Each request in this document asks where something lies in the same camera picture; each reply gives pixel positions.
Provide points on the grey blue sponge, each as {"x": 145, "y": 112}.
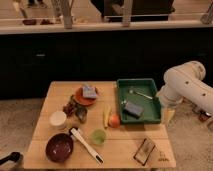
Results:
{"x": 133, "y": 109}

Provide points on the black object at floor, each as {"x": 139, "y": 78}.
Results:
{"x": 14, "y": 156}

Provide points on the green plastic tray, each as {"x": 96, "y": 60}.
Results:
{"x": 151, "y": 108}

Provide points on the orange fruit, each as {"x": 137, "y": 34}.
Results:
{"x": 114, "y": 121}

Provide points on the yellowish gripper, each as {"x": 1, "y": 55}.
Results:
{"x": 167, "y": 114}

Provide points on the wooden counter ledge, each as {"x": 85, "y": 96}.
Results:
{"x": 92, "y": 27}

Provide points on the orange plate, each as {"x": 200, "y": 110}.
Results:
{"x": 79, "y": 98}

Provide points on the metal spoon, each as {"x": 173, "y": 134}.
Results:
{"x": 141, "y": 94}

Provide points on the yellow banana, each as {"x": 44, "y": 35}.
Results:
{"x": 106, "y": 114}

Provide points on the black framed card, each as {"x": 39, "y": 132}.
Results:
{"x": 144, "y": 151}

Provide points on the green plastic cup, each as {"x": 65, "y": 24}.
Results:
{"x": 98, "y": 137}

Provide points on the dark maroon bowl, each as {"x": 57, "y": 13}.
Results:
{"x": 59, "y": 148}

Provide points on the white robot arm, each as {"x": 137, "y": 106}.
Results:
{"x": 185, "y": 81}

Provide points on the blue grey cloth block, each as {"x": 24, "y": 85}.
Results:
{"x": 89, "y": 92}

